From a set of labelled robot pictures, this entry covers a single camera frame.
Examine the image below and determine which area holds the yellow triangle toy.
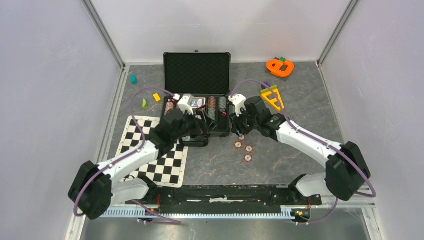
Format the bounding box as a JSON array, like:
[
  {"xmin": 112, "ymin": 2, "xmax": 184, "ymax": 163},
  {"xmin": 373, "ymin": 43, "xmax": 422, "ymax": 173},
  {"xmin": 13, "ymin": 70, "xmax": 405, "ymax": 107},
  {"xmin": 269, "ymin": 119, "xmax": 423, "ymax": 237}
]
[{"xmin": 260, "ymin": 85, "xmax": 285, "ymax": 112}]

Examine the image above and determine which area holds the purple toy block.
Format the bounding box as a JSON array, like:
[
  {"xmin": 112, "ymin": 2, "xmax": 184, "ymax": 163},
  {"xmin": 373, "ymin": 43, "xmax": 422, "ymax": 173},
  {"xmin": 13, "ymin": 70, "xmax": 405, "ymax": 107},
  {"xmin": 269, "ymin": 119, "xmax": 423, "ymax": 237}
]
[{"xmin": 261, "ymin": 82, "xmax": 270, "ymax": 90}]

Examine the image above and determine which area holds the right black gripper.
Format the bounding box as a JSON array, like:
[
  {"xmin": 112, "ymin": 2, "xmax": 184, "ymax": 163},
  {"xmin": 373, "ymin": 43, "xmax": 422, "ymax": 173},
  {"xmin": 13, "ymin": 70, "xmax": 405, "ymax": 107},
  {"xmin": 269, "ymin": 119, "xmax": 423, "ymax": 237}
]
[{"xmin": 229, "ymin": 105, "xmax": 260, "ymax": 138}]

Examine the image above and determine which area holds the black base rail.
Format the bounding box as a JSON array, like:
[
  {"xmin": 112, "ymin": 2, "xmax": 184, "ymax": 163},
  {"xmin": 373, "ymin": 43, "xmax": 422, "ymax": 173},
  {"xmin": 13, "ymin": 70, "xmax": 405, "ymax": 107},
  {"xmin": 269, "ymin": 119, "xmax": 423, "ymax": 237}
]
[{"xmin": 138, "ymin": 184, "xmax": 322, "ymax": 219}]

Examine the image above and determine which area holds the teal toy block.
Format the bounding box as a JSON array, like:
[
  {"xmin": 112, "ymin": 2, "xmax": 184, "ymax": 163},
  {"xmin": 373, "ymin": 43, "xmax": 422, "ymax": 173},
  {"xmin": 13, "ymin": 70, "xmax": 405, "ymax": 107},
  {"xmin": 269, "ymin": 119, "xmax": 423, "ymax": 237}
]
[{"xmin": 130, "ymin": 74, "xmax": 138, "ymax": 85}]

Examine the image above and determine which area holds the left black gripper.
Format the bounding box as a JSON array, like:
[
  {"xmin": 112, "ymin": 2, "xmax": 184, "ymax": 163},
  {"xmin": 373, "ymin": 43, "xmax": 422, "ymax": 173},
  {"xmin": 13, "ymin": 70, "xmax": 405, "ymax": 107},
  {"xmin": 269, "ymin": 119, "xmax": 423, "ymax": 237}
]
[{"xmin": 172, "ymin": 107, "xmax": 219, "ymax": 141}]

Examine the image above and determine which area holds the grey green chip roll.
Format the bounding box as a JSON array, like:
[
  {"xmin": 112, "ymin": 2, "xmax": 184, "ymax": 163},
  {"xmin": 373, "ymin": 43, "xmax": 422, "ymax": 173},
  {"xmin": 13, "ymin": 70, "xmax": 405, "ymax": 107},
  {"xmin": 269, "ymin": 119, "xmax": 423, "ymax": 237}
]
[{"xmin": 218, "ymin": 96, "xmax": 227, "ymax": 113}]

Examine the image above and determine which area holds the yellow toy block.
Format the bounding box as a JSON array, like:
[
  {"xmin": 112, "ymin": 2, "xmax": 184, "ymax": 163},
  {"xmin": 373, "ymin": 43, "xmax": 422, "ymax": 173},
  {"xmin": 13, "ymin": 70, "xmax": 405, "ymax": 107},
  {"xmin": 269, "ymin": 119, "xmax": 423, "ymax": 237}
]
[{"xmin": 153, "ymin": 93, "xmax": 162, "ymax": 103}]

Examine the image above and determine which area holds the black poker carrying case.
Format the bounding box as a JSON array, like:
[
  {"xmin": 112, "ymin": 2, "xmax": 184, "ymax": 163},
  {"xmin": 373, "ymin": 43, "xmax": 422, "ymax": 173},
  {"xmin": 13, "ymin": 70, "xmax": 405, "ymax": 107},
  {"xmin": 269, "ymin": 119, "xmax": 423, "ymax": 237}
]
[{"xmin": 163, "ymin": 50, "xmax": 231, "ymax": 147}]

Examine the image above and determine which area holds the orange toy track piece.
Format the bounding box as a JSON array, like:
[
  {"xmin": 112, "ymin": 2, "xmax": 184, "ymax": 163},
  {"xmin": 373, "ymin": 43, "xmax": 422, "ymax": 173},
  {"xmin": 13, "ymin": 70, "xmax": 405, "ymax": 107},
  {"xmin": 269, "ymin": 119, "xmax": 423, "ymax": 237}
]
[{"xmin": 266, "ymin": 57, "xmax": 295, "ymax": 78}]

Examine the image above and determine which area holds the brown poker chip roll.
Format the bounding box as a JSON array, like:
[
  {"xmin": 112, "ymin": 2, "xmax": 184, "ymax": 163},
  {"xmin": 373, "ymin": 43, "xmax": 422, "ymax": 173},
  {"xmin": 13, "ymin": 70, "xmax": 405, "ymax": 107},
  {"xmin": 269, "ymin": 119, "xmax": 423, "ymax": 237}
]
[{"xmin": 208, "ymin": 96, "xmax": 217, "ymax": 111}]

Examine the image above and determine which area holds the blue playing card deck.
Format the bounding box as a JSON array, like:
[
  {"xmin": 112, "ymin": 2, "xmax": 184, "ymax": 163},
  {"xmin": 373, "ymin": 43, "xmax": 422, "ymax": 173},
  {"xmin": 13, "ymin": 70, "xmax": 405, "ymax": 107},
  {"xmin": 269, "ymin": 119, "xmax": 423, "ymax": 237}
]
[{"xmin": 191, "ymin": 97, "xmax": 206, "ymax": 109}]

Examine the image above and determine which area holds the black white chessboard mat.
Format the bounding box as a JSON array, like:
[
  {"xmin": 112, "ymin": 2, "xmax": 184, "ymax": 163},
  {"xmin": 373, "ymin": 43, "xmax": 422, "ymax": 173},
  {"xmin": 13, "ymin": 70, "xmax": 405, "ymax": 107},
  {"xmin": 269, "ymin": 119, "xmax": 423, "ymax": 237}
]
[{"xmin": 115, "ymin": 116, "xmax": 189, "ymax": 188}]

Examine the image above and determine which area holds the pink brown chip roll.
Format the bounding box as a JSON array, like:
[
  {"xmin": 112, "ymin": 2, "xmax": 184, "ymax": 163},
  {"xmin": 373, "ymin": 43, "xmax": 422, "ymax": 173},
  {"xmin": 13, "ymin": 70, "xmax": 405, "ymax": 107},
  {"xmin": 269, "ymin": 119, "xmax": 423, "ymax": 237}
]
[{"xmin": 164, "ymin": 101, "xmax": 175, "ymax": 115}]

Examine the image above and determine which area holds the green blue chip roll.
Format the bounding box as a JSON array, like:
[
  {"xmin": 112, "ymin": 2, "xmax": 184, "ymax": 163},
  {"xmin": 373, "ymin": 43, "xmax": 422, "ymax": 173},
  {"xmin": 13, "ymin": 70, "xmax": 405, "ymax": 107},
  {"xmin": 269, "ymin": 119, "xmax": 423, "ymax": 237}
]
[{"xmin": 207, "ymin": 108, "xmax": 216, "ymax": 121}]

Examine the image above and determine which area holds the green half-round block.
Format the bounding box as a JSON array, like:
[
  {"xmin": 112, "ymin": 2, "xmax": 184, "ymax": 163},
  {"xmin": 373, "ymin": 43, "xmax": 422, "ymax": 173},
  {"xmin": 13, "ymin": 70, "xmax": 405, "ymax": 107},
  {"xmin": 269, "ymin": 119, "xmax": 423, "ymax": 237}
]
[{"xmin": 142, "ymin": 98, "xmax": 148, "ymax": 110}]

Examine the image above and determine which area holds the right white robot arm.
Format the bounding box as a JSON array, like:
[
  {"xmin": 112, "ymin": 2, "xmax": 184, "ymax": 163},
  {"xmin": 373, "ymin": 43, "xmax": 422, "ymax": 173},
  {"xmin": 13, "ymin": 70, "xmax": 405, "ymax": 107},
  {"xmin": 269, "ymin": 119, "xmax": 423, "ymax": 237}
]
[{"xmin": 228, "ymin": 94, "xmax": 376, "ymax": 204}]

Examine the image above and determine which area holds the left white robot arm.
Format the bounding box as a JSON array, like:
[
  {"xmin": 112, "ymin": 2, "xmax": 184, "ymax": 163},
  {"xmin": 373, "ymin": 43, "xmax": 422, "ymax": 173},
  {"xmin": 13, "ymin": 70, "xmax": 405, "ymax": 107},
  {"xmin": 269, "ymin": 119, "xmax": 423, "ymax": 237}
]
[{"xmin": 67, "ymin": 94, "xmax": 214, "ymax": 220}]

